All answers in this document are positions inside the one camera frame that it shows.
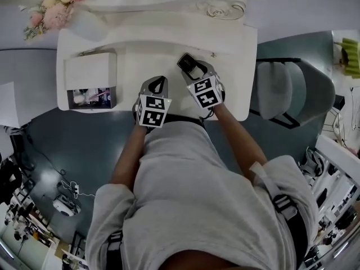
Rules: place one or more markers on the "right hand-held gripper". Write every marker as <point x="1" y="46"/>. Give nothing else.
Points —
<point x="205" y="94"/>

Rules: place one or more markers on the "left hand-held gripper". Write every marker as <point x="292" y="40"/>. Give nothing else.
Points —
<point x="153" y="111"/>

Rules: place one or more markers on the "small black square compact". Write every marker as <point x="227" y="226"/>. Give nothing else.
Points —
<point x="186" y="62"/>

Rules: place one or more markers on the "white dressing table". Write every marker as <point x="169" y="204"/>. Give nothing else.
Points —
<point x="140" y="60"/>

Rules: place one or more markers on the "pink makeup brush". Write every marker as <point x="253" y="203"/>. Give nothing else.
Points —
<point x="98" y="94"/>

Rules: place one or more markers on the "small white drawer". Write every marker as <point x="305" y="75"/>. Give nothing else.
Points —
<point x="87" y="72"/>

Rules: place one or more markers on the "white round object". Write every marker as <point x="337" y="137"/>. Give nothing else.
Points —
<point x="80" y="98"/>

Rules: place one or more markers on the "person's right forearm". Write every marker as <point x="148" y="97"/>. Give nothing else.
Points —
<point x="242" y="145"/>

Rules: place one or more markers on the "person's left forearm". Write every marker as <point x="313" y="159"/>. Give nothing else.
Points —
<point x="126" y="162"/>

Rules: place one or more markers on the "person's black shorts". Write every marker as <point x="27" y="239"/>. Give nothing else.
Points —
<point x="182" y="120"/>

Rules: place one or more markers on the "white vase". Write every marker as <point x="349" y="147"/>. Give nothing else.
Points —
<point x="88" y="27"/>

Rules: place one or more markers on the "grey chair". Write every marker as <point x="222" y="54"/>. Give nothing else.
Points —
<point x="303" y="94"/>
<point x="77" y="246"/>

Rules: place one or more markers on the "person's grey t-shirt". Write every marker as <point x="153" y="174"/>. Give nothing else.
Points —
<point x="197" y="193"/>

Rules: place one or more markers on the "white power strip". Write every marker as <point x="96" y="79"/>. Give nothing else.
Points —
<point x="75" y="188"/>

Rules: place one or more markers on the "grey backpack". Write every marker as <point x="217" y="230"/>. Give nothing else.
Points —
<point x="313" y="162"/>

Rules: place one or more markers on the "white floor device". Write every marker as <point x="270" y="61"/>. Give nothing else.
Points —
<point x="66" y="207"/>

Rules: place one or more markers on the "yellow-green round table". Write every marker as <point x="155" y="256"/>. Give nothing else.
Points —
<point x="350" y="58"/>

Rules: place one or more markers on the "white display shelf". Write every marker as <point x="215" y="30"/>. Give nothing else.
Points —
<point x="334" y="179"/>

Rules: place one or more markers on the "cluttered white workbench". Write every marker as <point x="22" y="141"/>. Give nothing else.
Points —
<point x="25" y="229"/>

